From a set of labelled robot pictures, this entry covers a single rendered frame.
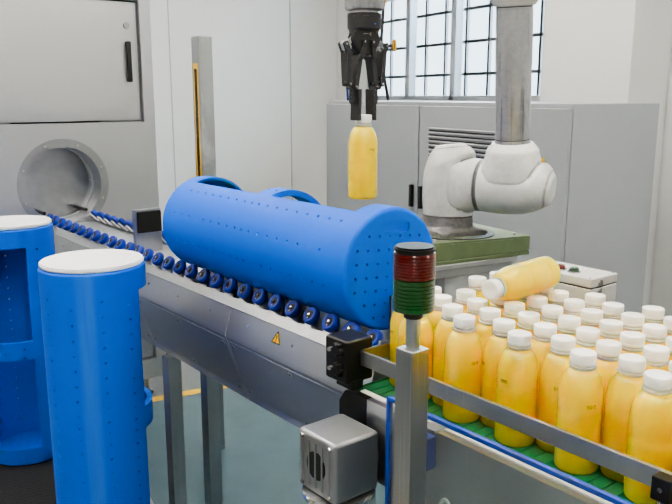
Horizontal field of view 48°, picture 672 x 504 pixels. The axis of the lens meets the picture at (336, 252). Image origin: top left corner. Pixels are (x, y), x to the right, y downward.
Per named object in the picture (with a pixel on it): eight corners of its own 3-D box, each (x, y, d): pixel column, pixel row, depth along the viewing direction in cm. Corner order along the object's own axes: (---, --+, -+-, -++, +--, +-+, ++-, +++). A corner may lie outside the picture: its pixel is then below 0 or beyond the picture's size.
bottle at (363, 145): (341, 197, 178) (342, 121, 174) (364, 194, 182) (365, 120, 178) (359, 200, 172) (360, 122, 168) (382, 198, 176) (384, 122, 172)
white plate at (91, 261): (88, 274, 190) (89, 279, 191) (164, 254, 214) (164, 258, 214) (15, 262, 204) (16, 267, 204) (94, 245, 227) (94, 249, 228)
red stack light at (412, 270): (414, 270, 118) (414, 246, 117) (444, 278, 113) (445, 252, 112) (383, 276, 114) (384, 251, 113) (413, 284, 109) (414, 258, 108)
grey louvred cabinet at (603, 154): (390, 306, 541) (394, 100, 512) (633, 416, 355) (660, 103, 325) (323, 316, 516) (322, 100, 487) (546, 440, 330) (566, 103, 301)
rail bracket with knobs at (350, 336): (357, 372, 161) (358, 326, 159) (380, 382, 156) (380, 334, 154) (321, 383, 155) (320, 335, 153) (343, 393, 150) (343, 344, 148)
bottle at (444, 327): (430, 394, 149) (432, 308, 146) (465, 395, 149) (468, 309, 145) (432, 408, 143) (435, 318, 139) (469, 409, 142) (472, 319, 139)
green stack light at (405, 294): (413, 301, 119) (414, 271, 118) (443, 310, 114) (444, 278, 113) (383, 308, 115) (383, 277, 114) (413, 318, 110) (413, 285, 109)
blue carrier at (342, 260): (239, 263, 249) (243, 176, 245) (430, 324, 182) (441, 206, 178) (159, 267, 231) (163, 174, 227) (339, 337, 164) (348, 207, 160)
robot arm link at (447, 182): (433, 209, 245) (436, 141, 241) (487, 214, 236) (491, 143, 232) (412, 215, 231) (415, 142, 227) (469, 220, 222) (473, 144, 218)
